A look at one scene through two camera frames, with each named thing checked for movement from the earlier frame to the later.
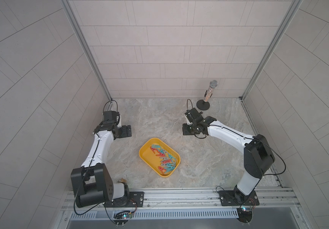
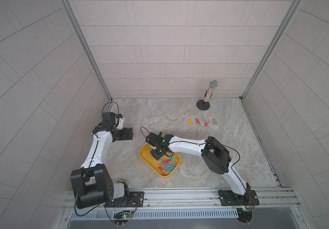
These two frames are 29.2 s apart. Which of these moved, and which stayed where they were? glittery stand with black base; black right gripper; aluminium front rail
Moved: black right gripper
Stayed: aluminium front rail; glittery stand with black base
